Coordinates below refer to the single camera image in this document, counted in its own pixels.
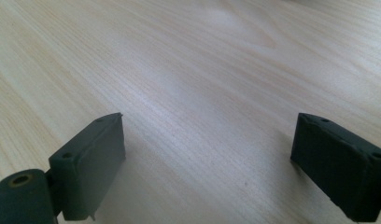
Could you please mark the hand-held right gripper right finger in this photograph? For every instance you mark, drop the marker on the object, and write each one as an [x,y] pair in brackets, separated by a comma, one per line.
[338,165]

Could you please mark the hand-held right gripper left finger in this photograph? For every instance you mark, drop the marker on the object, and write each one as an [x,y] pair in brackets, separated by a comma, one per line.
[89,168]

